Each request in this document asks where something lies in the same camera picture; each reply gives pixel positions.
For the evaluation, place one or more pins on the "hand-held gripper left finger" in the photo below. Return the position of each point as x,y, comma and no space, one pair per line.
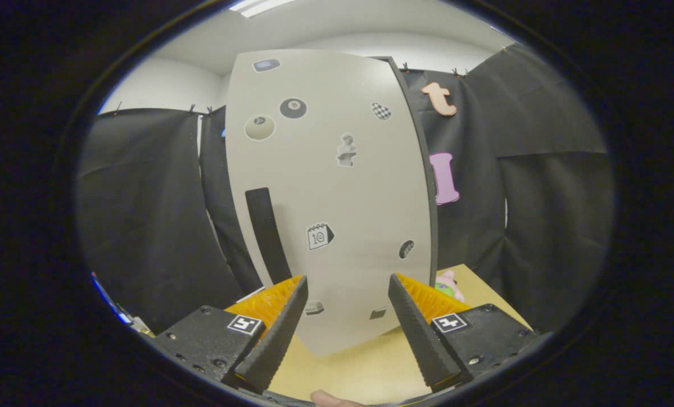
277,339

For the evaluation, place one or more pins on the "long ceiling light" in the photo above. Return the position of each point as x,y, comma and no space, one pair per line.
260,5

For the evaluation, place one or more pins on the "black backdrop cloth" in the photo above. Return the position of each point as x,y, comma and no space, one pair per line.
540,226

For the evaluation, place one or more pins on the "white shoe cabinet door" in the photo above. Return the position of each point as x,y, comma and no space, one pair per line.
342,198

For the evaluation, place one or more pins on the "yellow white packets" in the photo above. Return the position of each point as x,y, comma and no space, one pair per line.
142,327

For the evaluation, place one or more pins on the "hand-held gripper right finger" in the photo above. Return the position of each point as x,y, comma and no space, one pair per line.
419,333

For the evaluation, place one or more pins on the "pink green plush toy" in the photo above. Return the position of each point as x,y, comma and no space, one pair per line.
447,287

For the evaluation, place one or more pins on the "grey shoe cabinet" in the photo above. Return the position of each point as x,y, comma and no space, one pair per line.
432,226

